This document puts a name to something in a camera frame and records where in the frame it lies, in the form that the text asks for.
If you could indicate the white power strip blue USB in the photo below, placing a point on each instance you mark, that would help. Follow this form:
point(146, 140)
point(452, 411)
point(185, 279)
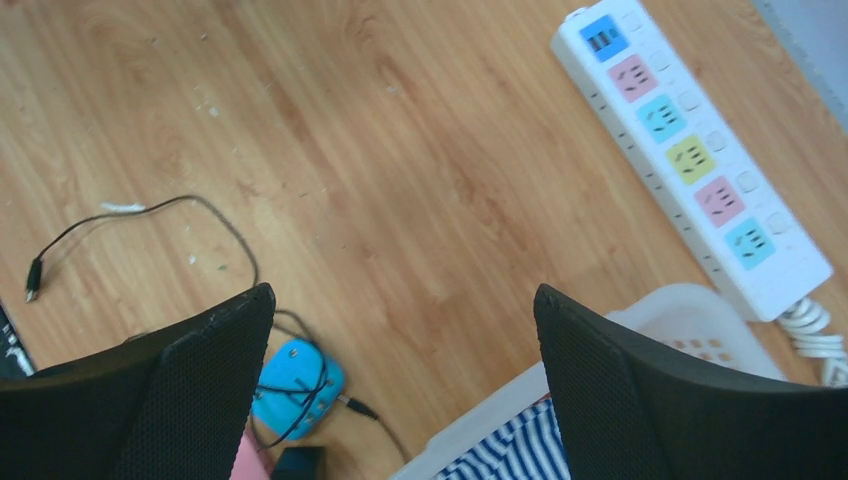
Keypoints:
point(739, 229)

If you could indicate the small blue charger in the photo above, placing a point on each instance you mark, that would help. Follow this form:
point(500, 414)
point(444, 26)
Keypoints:
point(296, 389)

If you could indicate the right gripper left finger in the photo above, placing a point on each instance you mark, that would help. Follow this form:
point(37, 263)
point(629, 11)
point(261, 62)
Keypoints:
point(170, 404)

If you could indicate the black mounting rail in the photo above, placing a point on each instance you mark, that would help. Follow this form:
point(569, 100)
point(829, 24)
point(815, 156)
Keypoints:
point(15, 359)

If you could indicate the pink square charger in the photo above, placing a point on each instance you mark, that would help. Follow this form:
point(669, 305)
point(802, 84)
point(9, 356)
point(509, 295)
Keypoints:
point(250, 463)

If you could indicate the striped blue white cloth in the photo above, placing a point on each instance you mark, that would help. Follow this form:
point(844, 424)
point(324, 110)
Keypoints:
point(529, 446)

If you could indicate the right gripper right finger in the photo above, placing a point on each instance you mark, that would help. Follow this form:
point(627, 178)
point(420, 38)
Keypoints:
point(630, 407)

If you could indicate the white plastic basket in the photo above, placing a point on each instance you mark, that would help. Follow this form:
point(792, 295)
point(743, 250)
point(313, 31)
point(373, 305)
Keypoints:
point(688, 317)

